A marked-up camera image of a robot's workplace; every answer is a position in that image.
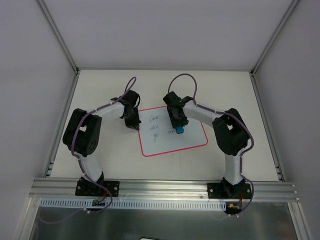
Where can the aluminium mounting rail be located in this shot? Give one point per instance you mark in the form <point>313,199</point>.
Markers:
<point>168,190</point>

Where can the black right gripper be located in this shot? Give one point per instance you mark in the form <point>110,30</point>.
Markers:
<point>178,118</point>

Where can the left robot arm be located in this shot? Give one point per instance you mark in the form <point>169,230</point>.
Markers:
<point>81,137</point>

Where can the pink framed whiteboard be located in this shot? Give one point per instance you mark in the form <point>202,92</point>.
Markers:
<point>158,137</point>

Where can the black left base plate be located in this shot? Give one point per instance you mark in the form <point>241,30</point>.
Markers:
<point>86,188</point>

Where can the aluminium frame post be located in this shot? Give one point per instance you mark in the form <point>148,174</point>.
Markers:
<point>57,34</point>
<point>281,24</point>

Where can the white slotted cable duct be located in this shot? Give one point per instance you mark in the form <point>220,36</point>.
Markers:
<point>134,204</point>

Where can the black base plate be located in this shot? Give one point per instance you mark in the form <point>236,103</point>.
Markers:
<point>225,191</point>
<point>86,188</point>

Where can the right aluminium frame post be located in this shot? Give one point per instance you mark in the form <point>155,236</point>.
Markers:
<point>281,24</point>

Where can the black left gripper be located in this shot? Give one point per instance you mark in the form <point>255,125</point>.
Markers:
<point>132,117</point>

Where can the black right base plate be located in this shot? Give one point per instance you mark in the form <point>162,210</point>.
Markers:
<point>225,191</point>

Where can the left aluminium frame post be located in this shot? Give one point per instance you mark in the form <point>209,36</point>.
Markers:
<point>57,34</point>

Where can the blue whiteboard eraser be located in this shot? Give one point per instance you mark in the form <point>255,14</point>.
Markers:
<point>179,130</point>

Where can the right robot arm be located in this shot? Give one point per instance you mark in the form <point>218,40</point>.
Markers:
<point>230,132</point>

